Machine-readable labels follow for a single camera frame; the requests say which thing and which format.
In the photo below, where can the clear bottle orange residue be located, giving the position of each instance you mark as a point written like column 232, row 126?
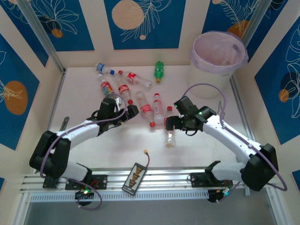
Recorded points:
column 170, row 138

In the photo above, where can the clear bottle white red label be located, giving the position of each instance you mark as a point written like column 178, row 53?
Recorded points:
column 157, row 105

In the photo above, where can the Qoo bottle white cap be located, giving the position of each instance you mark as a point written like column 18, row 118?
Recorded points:
column 106, row 86

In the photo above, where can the green plastic bottle yellow cap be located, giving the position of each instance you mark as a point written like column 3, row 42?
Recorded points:
column 159, row 70

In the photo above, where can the clear bottle blue label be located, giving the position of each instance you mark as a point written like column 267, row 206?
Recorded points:
column 102, row 67

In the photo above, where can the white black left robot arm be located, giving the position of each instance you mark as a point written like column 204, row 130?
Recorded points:
column 79, row 131

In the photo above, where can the white ribbed plastic bin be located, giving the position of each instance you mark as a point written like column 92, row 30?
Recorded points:
column 206, row 82

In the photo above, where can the purple plastic bin liner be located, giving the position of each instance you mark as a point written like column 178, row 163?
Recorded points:
column 195, row 58

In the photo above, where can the silver scissor tongs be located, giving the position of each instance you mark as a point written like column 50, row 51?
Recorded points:
column 220, row 106

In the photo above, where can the grey metal tweezers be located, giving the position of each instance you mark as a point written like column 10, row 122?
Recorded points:
column 65, row 123

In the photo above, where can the black board gold pads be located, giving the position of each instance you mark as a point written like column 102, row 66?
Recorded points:
column 134, row 178

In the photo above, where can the right controller board green light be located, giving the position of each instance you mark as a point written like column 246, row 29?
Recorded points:
column 214, row 195

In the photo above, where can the controller board green light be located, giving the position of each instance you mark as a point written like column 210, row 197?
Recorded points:
column 84, row 193
column 214, row 195

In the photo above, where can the left controller board green light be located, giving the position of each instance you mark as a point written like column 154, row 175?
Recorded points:
column 84, row 193

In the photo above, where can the black extrusion block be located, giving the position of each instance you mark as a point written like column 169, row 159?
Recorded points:
column 48, row 184

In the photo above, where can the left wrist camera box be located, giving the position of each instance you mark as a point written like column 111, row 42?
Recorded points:
column 107, row 106

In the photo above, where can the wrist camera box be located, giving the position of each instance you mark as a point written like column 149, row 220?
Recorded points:
column 107, row 106
column 185, row 104

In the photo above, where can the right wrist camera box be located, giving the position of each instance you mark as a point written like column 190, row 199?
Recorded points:
column 185, row 104

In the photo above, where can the aluminium side rail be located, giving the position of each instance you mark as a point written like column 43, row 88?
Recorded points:
column 245, row 110
column 52, row 112

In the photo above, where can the aluminium extrusion rail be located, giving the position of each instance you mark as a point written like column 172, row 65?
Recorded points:
column 164, row 178

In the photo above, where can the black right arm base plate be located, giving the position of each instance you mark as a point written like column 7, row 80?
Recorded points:
column 199, row 180

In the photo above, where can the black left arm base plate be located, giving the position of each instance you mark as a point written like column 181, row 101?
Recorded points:
column 100, row 181

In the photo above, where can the aluminium corner post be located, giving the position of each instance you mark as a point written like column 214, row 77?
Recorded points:
column 42, row 35
column 254, row 21

